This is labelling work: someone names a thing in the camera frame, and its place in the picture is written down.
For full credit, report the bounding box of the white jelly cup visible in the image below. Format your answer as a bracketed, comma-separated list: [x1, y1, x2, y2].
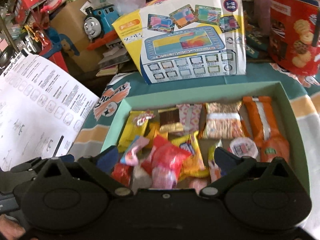
[229, 137, 259, 159]

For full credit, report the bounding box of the pink strawberry snack packet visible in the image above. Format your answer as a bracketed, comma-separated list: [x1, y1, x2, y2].
[120, 135, 150, 166]

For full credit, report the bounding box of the pink white patterned snack packet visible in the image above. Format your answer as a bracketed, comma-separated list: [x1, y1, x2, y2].
[175, 103, 202, 136]

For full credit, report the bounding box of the brown chocolate packet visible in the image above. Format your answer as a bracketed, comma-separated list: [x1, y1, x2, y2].
[158, 107, 184, 133]

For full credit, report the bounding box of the person's left hand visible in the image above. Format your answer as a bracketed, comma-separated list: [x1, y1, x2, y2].
[0, 215, 26, 240]

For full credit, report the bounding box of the red candy wrapper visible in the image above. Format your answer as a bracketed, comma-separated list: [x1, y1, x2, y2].
[111, 163, 133, 187]

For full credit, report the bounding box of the purple yellow snack packet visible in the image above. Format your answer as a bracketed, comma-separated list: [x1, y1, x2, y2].
[170, 131, 209, 181]

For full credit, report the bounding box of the noodle snack packet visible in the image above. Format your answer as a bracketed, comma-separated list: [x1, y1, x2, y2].
[200, 113, 245, 139]

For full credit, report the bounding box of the orange snack packet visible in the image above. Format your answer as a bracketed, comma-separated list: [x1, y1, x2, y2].
[242, 96, 290, 163]

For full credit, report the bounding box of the yellow foil snack packet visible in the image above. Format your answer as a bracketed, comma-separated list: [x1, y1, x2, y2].
[117, 111, 148, 152]

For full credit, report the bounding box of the pink jelly packet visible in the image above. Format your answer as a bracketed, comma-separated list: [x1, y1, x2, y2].
[150, 135, 191, 190]

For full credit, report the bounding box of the teal cardboard box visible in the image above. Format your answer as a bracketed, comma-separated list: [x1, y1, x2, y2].
[101, 81, 310, 192]

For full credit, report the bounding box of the white printed paper sheet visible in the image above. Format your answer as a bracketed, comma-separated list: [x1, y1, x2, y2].
[1, 53, 98, 171]

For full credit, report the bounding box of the toy tablet box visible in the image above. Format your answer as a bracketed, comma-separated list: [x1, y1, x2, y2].
[113, 0, 246, 84]

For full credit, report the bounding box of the blue toy train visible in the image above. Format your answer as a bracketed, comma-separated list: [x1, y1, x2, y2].
[84, 4, 119, 42]

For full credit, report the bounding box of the red cookie tin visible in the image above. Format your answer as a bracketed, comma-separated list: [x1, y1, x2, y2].
[268, 0, 319, 76]

